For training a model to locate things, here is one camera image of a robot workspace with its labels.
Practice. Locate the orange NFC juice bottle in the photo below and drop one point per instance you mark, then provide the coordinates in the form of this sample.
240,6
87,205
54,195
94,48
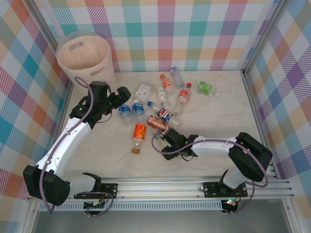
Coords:
139,136

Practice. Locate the right control board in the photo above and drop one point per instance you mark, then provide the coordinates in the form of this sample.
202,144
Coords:
230,203

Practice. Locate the right aluminium frame post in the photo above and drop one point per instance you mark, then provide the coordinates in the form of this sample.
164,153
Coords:
271,24

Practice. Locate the black mount plate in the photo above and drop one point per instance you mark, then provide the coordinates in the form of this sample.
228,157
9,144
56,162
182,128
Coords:
110,190
211,189

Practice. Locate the right black mount plate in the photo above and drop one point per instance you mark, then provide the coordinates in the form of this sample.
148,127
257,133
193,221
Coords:
211,189

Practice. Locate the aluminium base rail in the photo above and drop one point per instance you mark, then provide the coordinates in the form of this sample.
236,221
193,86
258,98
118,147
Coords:
158,187

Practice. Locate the blue label water bottle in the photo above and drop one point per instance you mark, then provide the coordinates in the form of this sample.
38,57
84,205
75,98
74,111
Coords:
138,109
124,111

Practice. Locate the beige plastic bin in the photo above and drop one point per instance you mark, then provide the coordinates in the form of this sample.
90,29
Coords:
82,58

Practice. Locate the clear bottle purple cap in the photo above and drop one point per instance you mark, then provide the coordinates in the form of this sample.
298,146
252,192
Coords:
177,77

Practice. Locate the left control board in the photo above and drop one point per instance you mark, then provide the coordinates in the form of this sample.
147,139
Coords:
94,206

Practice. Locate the left black mount plate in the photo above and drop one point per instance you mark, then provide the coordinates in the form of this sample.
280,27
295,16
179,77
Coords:
110,190

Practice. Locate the green label plastic bottle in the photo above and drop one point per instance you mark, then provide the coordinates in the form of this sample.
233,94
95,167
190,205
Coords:
204,87

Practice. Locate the control board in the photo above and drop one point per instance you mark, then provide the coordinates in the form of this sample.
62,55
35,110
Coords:
230,203
94,206

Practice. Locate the clear bottle green label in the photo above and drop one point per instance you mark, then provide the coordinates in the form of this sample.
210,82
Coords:
160,91

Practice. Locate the red label cola bottle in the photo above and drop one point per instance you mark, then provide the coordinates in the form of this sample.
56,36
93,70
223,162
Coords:
184,95

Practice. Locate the right aluminium floor rail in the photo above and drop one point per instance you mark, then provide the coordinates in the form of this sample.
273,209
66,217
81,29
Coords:
253,102

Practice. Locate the orange soda bottle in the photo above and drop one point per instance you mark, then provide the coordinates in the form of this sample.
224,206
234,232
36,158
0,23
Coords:
167,83

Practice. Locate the clear bottle blue cap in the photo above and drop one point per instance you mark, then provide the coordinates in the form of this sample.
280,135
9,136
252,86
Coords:
150,104

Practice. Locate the clear bottle white label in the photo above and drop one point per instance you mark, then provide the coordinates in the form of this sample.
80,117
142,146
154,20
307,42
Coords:
143,91

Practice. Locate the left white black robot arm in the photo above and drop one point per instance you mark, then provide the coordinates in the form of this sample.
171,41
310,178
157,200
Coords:
73,136

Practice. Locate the Pepsi label plastic bottle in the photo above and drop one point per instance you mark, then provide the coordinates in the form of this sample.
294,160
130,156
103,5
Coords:
165,115

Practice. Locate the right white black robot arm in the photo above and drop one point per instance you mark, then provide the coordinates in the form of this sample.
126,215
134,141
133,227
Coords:
213,146

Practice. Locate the brown label drink bottle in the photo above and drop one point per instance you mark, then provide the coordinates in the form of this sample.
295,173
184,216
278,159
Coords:
156,123

